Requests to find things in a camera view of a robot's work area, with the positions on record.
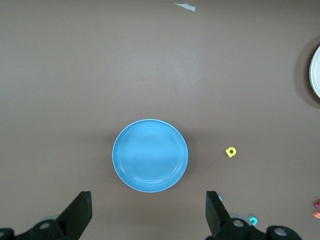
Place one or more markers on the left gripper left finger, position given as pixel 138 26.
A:
pixel 77 215

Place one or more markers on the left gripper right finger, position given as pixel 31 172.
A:
pixel 215 217

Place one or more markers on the teal foam letter r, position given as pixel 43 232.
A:
pixel 220 198

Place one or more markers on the teal foam letter c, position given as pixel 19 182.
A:
pixel 250 220

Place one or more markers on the yellow foam letter d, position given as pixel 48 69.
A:
pixel 228 153

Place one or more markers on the blue plate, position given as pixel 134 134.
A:
pixel 150 155

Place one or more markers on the orange foam letter t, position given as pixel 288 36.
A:
pixel 317 214

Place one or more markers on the maroon foam letter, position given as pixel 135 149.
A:
pixel 317 204

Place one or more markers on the beige plate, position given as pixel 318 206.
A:
pixel 316 72

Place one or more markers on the white tape scrap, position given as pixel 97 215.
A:
pixel 185 6

